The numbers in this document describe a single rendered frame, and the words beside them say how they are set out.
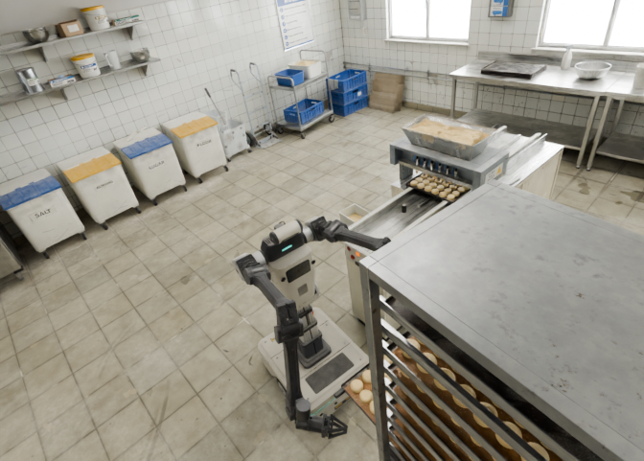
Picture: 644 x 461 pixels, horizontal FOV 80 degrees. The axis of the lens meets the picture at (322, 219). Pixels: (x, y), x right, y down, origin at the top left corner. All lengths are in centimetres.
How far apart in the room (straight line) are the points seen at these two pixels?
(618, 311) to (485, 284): 21
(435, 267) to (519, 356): 23
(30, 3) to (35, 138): 137
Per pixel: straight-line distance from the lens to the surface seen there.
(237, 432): 280
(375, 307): 95
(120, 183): 507
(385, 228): 256
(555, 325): 79
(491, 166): 258
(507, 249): 91
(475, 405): 91
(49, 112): 542
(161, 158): 515
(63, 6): 541
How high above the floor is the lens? 239
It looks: 35 degrees down
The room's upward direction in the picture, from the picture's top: 9 degrees counter-clockwise
